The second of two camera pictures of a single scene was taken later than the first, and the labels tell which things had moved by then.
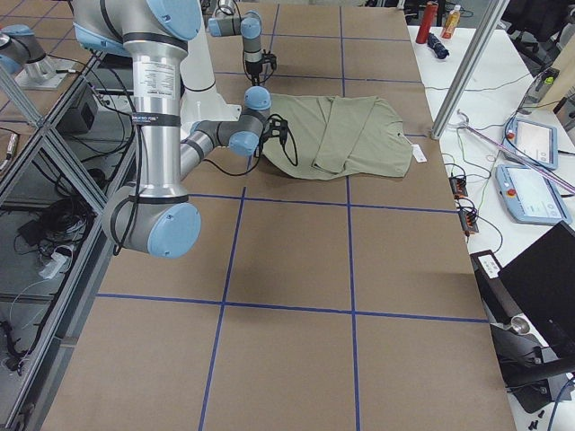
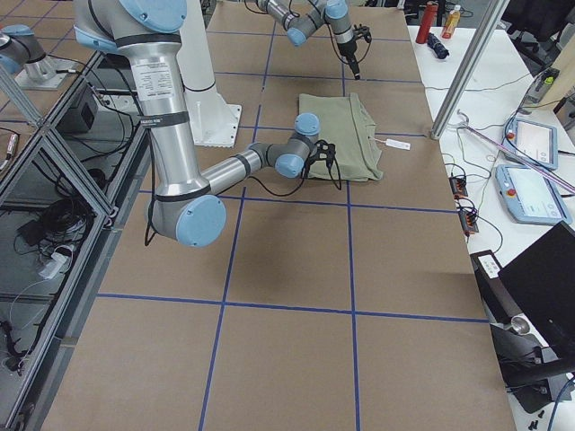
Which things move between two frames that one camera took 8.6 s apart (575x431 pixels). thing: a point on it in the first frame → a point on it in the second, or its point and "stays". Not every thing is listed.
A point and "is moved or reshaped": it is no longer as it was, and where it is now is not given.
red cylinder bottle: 428,19 stays
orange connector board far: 458,186 stays
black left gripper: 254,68 → 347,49
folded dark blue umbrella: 435,44 stays
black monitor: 542,281 stays
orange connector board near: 469,222 stays
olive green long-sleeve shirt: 334,137 is moved or reshaped
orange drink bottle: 453,20 stays
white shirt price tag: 418,153 → 397,144
